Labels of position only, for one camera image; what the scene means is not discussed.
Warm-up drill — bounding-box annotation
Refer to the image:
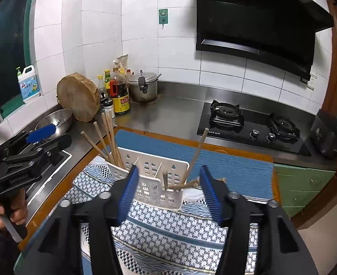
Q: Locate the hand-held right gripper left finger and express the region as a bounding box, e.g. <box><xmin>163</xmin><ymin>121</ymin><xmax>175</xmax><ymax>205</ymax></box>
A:
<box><xmin>22</xmin><ymin>165</ymin><xmax>140</xmax><ymax>275</ymax></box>

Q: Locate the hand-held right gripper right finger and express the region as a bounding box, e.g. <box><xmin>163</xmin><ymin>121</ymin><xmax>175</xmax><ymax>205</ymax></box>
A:
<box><xmin>199</xmin><ymin>165</ymin><xmax>319</xmax><ymax>275</ymax></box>

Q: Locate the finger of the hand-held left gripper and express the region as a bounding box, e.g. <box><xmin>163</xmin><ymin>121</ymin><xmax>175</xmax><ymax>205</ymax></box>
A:
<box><xmin>3</xmin><ymin>134</ymin><xmax>72</xmax><ymax>167</ymax></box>
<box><xmin>1</xmin><ymin>123</ymin><xmax>57</xmax><ymax>157</ymax></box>

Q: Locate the cream plastic chopstick holder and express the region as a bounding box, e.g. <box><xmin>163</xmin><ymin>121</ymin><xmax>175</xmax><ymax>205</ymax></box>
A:
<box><xmin>98</xmin><ymin>147</ymin><xmax>190</xmax><ymax>210</ymax></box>

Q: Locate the person's left hand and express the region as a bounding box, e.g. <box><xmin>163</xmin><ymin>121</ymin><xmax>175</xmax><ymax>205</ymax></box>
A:
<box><xmin>0</xmin><ymin>190</ymin><xmax>29</xmax><ymax>233</ymax></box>

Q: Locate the steel colander bowl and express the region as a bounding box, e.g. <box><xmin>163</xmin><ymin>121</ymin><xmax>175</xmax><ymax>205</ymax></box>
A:
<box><xmin>35</xmin><ymin>109</ymin><xmax>74</xmax><ymax>135</ymax></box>

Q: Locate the steel sink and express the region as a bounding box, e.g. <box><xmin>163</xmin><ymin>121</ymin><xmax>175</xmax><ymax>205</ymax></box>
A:
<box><xmin>25</xmin><ymin>149</ymin><xmax>73</xmax><ymax>208</ymax></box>

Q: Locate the blue white patterned cloth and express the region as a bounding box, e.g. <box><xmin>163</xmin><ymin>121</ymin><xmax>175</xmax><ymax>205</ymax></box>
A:
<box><xmin>58</xmin><ymin>129</ymin><xmax>275</xmax><ymax>275</ymax></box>

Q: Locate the white detergent bottle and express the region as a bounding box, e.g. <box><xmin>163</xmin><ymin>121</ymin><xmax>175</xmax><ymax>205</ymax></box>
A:
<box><xmin>16</xmin><ymin>64</ymin><xmax>40</xmax><ymax>104</ymax></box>

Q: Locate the round wooden cutting board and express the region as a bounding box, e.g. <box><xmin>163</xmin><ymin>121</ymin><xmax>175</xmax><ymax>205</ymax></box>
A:
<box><xmin>56</xmin><ymin>73</ymin><xmax>101</xmax><ymax>123</ymax></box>

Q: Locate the white spice shaker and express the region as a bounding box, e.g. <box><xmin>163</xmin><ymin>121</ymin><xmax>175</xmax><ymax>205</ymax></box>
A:
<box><xmin>103</xmin><ymin>99</ymin><xmax>115</xmax><ymax>119</ymax></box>

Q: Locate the yellow cap bottle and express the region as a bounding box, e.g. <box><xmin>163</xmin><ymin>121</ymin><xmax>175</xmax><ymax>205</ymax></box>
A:
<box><xmin>97</xmin><ymin>75</ymin><xmax>108</xmax><ymax>100</ymax></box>

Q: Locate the black gas stove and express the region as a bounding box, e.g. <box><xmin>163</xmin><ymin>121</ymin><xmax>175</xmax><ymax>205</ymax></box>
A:
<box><xmin>197</xmin><ymin>100</ymin><xmax>312</xmax><ymax>157</ymax></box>

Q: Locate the dark soy sauce bottle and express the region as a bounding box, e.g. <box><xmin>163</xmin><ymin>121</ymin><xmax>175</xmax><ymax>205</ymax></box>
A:
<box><xmin>109</xmin><ymin>60</ymin><xmax>131</xmax><ymax>114</ymax></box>

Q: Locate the green cabinet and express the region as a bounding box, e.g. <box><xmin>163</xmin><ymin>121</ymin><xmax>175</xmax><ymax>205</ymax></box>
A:
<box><xmin>273</xmin><ymin>163</ymin><xmax>337</xmax><ymax>219</ymax></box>

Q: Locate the green framed window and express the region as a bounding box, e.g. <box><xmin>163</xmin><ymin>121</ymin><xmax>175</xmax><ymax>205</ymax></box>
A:
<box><xmin>0</xmin><ymin>0</ymin><xmax>40</xmax><ymax>118</ymax></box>

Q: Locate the steel pressure cooker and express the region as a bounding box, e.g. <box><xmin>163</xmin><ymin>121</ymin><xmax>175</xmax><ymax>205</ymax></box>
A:
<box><xmin>127</xmin><ymin>70</ymin><xmax>162</xmax><ymax>103</ymax></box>

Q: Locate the clear noodle packet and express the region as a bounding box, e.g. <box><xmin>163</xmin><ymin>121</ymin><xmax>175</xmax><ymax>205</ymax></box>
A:
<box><xmin>117</xmin><ymin>54</ymin><xmax>129</xmax><ymax>73</ymax></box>

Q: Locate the black bag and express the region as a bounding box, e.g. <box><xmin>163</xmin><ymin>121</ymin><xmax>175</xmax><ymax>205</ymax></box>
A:
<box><xmin>310</xmin><ymin>109</ymin><xmax>337</xmax><ymax>159</ymax></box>

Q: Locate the black range hood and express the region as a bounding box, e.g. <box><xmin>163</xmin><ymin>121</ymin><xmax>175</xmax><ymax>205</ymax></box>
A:
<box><xmin>190</xmin><ymin>0</ymin><xmax>334</xmax><ymax>81</ymax></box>

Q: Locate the white wall socket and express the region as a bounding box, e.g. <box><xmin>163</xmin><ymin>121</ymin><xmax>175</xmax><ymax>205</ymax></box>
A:
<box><xmin>300</xmin><ymin>73</ymin><xmax>317</xmax><ymax>91</ymax></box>

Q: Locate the green wall hook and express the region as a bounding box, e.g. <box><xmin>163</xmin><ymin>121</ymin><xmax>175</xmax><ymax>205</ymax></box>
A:
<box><xmin>158</xmin><ymin>8</ymin><xmax>169</xmax><ymax>30</ymax></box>

